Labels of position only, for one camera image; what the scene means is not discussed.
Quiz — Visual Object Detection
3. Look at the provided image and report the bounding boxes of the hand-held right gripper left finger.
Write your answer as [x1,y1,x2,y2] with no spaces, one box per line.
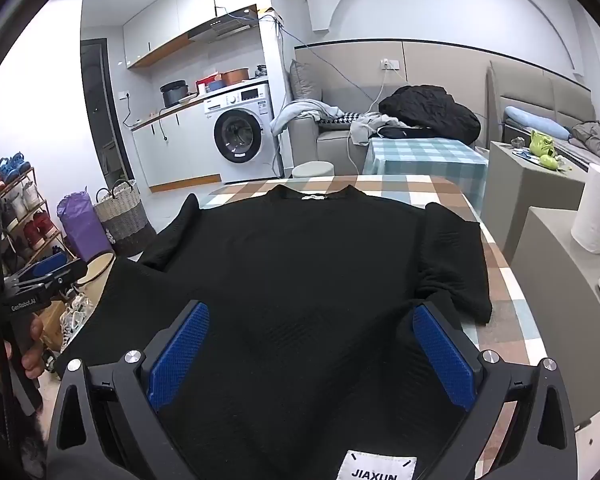
[45,301,211,480]

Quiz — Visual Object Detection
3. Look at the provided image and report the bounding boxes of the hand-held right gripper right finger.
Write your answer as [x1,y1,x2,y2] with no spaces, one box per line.
[411,301,578,480]

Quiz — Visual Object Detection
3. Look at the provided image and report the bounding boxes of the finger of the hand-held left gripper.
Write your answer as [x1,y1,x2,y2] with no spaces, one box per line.
[5,258,89,296]
[18,252,71,281]

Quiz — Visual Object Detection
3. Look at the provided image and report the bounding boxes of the black knit sweater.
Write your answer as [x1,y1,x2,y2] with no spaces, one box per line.
[55,184,492,480]

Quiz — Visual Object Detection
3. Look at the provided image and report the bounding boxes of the person's left hand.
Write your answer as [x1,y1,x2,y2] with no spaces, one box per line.
[0,315,46,386]

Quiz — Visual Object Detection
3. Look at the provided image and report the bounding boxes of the beige waste bin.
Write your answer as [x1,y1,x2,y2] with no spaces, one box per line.
[82,252,116,311]

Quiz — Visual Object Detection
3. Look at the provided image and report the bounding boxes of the purple bag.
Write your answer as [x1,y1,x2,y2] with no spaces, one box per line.
[56,191,114,263]

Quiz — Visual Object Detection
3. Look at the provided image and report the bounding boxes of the shoe rack with shoes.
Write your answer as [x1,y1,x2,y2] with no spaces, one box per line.
[0,152,69,281]

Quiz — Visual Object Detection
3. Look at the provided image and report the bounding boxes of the woven laundry basket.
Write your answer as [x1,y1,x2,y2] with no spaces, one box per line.
[93,180,157,256]

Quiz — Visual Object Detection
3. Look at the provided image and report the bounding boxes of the brown blue checked tablecloth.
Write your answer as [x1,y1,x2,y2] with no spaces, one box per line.
[200,174,549,466]

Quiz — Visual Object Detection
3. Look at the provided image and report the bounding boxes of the grey cabinet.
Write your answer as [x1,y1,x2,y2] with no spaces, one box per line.
[510,205,600,427]
[481,141,589,261]

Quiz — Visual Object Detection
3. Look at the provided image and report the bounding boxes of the dark door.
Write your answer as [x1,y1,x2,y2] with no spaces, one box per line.
[80,38,137,202]

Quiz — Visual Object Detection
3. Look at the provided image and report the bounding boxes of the white kitchen base cabinets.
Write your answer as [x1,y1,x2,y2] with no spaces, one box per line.
[131,97,222,192]

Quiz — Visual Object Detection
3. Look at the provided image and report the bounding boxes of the teal checked small table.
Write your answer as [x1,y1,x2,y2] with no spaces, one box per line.
[362,137,490,177]

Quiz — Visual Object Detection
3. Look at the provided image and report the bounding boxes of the white paper towel roll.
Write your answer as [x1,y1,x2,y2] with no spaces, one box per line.
[571,164,600,255]

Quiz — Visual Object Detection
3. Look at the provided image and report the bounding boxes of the black cooking pot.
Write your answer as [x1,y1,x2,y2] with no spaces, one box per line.
[160,80,190,108]

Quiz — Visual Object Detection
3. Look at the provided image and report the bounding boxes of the white washing machine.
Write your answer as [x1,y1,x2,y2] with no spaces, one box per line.
[202,82,281,184]

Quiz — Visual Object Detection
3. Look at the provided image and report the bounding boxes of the round grey stool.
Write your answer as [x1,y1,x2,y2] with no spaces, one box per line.
[292,161,336,179]

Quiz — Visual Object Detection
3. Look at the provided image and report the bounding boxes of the green toy figure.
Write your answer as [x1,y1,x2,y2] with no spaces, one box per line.
[528,130,561,170]

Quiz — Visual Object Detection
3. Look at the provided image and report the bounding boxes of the pale grey crumpled garment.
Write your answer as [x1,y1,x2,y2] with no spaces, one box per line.
[350,112,406,147]

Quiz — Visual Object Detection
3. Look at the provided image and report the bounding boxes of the grey sofa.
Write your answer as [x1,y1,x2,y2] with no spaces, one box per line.
[287,41,491,177]

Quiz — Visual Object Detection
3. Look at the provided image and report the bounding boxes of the black quilted jacket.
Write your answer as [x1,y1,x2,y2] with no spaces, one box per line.
[378,84,482,144]

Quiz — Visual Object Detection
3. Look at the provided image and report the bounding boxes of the light blue pillow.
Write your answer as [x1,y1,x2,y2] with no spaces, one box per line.
[504,106,571,141]

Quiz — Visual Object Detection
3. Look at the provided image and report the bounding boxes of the houndstooth cushion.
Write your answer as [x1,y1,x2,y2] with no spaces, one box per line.
[317,110,366,129]

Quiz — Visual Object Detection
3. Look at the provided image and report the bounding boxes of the light blue grey garment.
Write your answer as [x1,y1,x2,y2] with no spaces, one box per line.
[271,100,346,137]

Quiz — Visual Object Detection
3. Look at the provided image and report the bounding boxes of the grey jacket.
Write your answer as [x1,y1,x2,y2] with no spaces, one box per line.
[569,121,600,164]

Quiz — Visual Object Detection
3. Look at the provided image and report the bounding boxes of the beige padded bed headboard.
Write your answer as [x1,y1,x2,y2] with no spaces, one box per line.
[486,60,597,151]

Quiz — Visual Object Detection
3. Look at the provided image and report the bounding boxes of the range hood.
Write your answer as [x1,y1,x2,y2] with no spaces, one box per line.
[188,4,259,44]

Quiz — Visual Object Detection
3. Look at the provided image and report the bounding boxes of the white wall cabinets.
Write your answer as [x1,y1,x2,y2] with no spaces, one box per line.
[122,0,254,69]

